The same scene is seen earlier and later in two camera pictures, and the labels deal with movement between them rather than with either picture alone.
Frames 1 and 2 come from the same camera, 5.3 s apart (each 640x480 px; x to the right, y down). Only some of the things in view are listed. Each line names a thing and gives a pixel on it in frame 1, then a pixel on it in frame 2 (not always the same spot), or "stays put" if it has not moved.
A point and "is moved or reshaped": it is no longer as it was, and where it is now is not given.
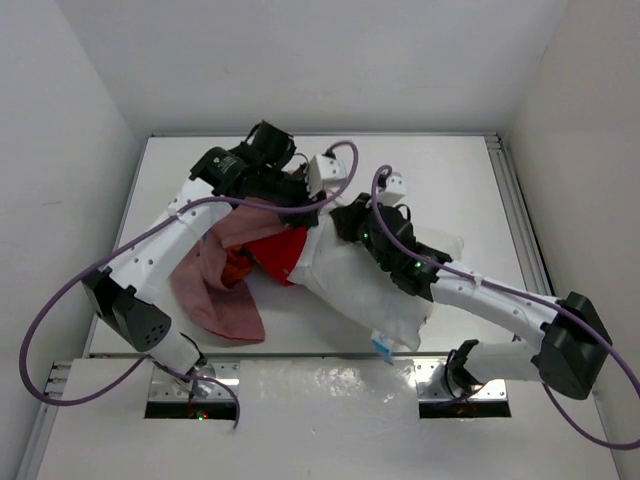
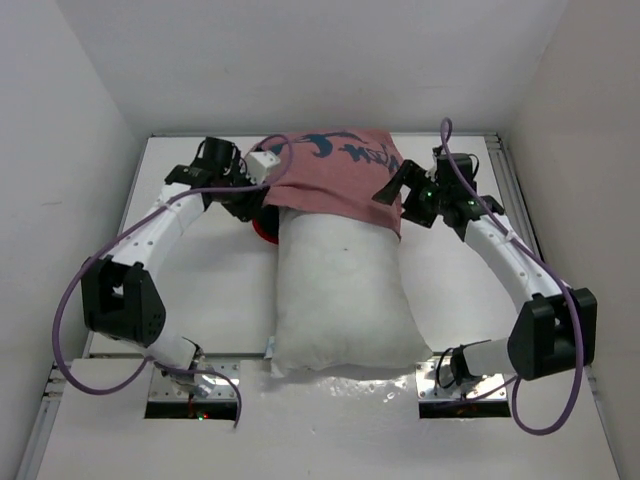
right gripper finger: [347, 218] → [406, 171]
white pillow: [338, 273] is moved or reshaped
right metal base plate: [432, 385] stays put
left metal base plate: [164, 387] stays put
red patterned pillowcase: [247, 244] is moved or reshaped
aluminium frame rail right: [521, 228] stays put
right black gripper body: [347, 220] → [413, 188]
